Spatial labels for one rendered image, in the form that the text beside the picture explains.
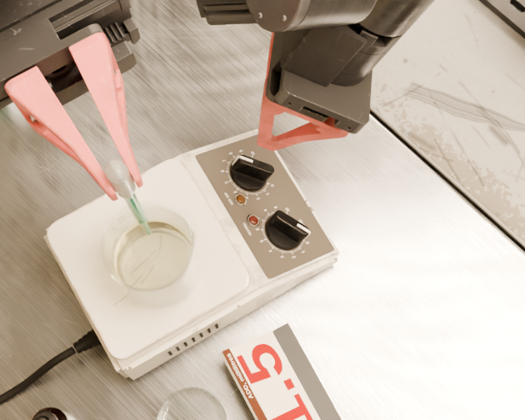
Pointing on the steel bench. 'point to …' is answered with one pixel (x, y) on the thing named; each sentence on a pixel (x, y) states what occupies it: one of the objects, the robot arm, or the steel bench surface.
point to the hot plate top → (148, 317)
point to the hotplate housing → (187, 335)
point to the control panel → (264, 207)
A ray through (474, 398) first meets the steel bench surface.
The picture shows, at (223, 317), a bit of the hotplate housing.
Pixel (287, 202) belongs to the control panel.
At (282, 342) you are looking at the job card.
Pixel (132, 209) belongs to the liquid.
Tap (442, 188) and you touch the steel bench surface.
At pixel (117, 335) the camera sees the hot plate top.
